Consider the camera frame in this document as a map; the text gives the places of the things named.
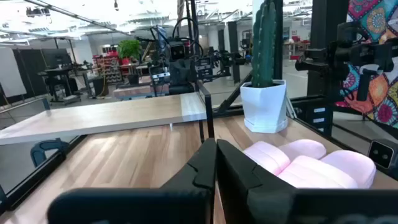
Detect black stereo camera box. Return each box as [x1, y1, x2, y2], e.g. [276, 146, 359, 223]
[368, 139, 396, 169]

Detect black desk monitor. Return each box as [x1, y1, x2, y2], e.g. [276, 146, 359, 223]
[41, 48, 73, 70]

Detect black office desk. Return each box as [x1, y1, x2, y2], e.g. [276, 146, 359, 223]
[37, 63, 94, 105]

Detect green cactus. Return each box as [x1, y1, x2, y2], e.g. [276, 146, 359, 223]
[250, 0, 277, 88]

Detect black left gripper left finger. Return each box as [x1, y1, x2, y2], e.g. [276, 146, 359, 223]
[46, 138, 217, 224]

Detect white plant pot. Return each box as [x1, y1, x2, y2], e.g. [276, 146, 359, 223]
[239, 79, 289, 134]

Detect pink slide sandal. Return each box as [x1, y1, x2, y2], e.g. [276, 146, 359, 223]
[242, 139, 327, 177]
[276, 150, 377, 190]

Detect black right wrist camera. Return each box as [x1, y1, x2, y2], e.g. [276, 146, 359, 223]
[169, 42, 187, 62]

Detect dark table clamp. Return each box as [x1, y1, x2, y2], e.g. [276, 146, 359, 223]
[30, 139, 70, 168]

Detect red storage shelves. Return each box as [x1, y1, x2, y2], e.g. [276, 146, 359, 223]
[92, 51, 123, 85]

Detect green potted plant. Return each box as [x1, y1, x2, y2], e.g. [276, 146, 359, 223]
[116, 39, 142, 62]

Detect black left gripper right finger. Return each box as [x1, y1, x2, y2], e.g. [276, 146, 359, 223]
[216, 139, 398, 224]

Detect white board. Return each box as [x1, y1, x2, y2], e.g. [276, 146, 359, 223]
[0, 46, 27, 99]

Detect colourful patterned cloth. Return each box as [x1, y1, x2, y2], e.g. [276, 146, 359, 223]
[335, 0, 398, 129]

